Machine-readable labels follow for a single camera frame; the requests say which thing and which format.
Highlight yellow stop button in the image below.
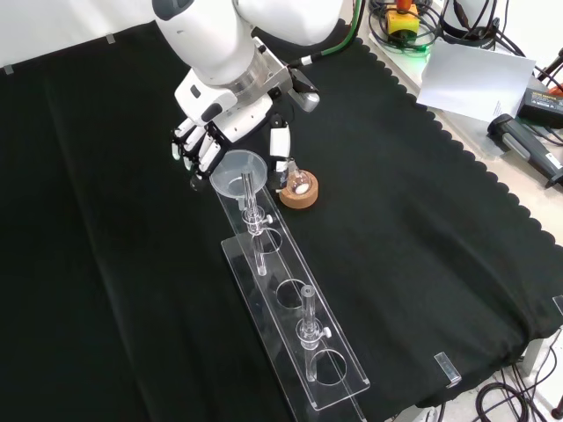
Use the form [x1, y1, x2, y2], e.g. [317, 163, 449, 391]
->
[385, 0, 419, 37]

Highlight black floor cables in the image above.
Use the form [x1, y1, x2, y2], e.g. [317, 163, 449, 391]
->
[474, 327, 563, 422]

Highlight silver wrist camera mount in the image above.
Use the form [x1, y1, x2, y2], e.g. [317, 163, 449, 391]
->
[252, 37, 321, 113]

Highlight black handheld scanner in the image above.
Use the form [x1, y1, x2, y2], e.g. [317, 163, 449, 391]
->
[486, 113, 563, 190]

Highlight small round-bottom glass flask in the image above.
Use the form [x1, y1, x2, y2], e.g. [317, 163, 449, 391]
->
[285, 160, 309, 196]

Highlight black table cloth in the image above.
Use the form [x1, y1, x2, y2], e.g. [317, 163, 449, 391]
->
[0, 17, 563, 422]

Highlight cork ring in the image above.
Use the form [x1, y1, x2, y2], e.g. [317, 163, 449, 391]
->
[279, 171, 318, 210]

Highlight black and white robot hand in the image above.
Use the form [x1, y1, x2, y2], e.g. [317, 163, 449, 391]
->
[170, 68, 294, 194]

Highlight translucent plastic funnel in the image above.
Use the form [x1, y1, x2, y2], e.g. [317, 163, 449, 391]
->
[208, 149, 267, 207]

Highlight pale board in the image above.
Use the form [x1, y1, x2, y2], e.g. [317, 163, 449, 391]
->
[415, 37, 537, 123]

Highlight clear acrylic funnel stand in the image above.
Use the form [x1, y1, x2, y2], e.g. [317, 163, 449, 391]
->
[215, 170, 371, 422]

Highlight grey metal table leg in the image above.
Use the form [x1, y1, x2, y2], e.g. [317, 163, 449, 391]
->
[522, 336, 549, 377]

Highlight black power adapter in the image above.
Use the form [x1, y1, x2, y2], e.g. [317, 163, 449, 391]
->
[517, 85, 563, 131]

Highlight green cable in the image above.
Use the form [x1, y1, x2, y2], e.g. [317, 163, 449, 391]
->
[288, 0, 366, 69]

